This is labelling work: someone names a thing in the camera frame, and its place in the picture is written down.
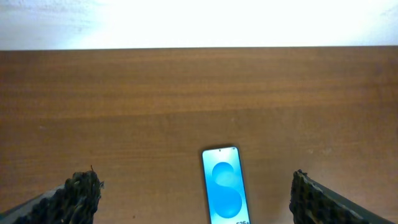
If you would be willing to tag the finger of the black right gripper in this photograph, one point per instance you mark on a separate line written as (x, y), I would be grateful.
(313, 203)

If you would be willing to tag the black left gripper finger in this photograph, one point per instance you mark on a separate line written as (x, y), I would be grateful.
(74, 202)

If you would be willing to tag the blue Galaxy smartphone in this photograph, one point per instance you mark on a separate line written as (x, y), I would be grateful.
(224, 183)

